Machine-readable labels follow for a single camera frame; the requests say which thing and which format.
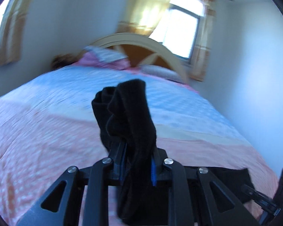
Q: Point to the striped pillow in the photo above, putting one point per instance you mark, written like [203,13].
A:
[161,72]

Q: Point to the pink blue dotted bedspread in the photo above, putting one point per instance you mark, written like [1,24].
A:
[48,125]

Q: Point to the window behind headboard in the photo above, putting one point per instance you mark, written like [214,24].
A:
[178,28]

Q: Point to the brown plush toy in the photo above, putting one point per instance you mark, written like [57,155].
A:
[60,61]

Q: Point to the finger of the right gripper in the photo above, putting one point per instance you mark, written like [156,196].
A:
[265,202]

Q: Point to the black pants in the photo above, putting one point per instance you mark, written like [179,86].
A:
[132,150]

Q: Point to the beige right headboard curtain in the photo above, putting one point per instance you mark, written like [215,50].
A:
[202,47]

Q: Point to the grey floral pillow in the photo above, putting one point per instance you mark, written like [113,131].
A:
[105,55]

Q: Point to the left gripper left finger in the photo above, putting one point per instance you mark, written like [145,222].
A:
[78,191]

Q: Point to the folded pink blanket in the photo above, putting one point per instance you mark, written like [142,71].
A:
[89,59]

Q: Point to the cream wooden headboard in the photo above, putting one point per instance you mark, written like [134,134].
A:
[142,50]

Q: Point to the beige headboard curtain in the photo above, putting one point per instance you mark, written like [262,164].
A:
[142,16]
[202,47]

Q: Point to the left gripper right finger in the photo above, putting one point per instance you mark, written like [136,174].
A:
[186,195]

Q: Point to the beige side curtain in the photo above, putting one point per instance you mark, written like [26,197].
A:
[12,29]

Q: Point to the beige left headboard curtain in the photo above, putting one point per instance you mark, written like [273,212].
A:
[142,16]

